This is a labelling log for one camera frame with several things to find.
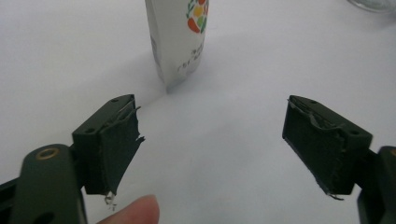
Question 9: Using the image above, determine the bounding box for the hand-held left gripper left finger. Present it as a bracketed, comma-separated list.
[72, 93, 146, 196]

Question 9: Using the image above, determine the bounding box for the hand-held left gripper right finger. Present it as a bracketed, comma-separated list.
[281, 94, 374, 201]

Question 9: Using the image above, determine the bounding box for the white printed stand-up pouch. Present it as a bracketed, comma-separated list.
[144, 0, 210, 93]

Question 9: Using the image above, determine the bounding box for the clear plastic cup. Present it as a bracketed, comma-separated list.
[346, 0, 396, 14]

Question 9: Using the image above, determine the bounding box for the white table mat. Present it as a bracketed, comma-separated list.
[0, 0, 396, 224]

